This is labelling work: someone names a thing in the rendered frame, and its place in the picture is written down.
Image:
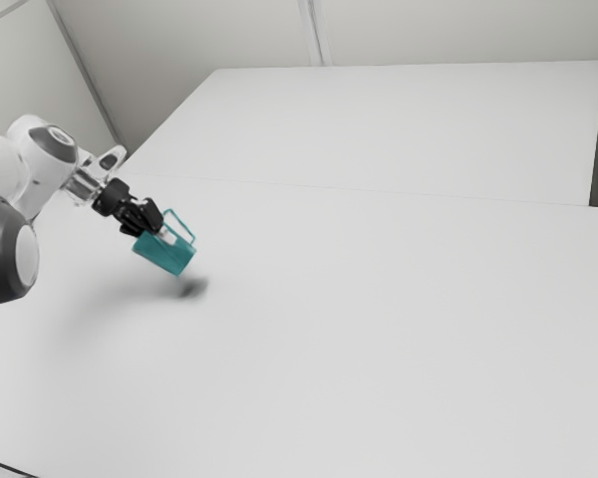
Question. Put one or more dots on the teal faceted mug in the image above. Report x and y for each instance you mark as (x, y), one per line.
(165, 254)

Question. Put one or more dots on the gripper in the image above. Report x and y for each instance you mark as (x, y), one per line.
(113, 199)

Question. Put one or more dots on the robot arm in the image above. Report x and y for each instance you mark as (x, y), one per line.
(10, 169)

